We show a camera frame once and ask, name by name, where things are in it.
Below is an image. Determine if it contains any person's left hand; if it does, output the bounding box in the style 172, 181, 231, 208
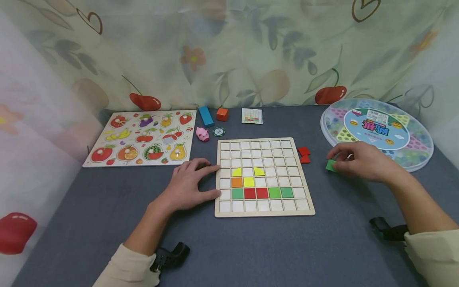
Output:
150, 158, 222, 212

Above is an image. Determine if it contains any person's right hand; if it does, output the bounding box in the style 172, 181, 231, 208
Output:
326, 141, 401, 185

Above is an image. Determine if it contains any wooden grid board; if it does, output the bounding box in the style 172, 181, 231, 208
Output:
214, 138, 316, 218

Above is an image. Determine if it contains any person's right forearm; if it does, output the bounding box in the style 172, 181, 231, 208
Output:
385, 171, 459, 287

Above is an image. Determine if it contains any person's left forearm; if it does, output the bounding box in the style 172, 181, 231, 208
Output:
92, 201, 171, 287

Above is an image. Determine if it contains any round marble game box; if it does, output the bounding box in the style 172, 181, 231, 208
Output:
320, 98, 434, 173

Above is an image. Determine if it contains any blue rectangular block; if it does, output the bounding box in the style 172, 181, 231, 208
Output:
198, 106, 215, 127

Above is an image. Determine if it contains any fruit peg puzzle board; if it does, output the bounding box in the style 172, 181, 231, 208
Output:
82, 110, 197, 168

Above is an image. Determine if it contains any white pattern card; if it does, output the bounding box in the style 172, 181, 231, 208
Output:
241, 108, 263, 124

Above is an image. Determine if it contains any black wrist band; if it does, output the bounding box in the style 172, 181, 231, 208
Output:
150, 242, 190, 273
369, 216, 409, 242

